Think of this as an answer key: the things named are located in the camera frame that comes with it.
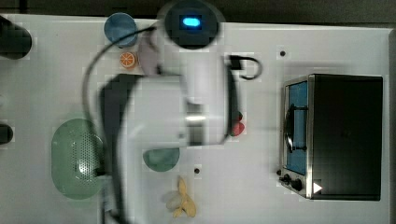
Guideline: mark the blue bowl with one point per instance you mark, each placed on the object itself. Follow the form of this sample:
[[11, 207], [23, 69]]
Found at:
[[119, 25]]

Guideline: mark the large black cup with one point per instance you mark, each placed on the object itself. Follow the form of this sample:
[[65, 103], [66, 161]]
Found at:
[[15, 41]]

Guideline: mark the red strawberry toy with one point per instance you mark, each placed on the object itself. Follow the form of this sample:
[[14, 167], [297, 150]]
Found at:
[[240, 116]]

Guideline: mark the green oval strainer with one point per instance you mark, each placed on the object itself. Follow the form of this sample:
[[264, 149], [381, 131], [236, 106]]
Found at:
[[74, 159]]

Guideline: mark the teal mug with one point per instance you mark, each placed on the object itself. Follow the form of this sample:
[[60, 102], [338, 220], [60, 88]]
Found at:
[[161, 160]]

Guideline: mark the small black cup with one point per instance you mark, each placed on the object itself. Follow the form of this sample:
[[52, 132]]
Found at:
[[6, 134]]

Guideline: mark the black toaster oven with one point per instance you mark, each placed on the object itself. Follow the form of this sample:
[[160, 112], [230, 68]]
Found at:
[[332, 137]]

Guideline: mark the orange slice toy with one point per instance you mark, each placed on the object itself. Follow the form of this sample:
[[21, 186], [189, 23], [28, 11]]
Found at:
[[128, 60]]

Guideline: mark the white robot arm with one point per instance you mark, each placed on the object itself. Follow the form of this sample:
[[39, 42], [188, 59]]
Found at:
[[185, 97]]

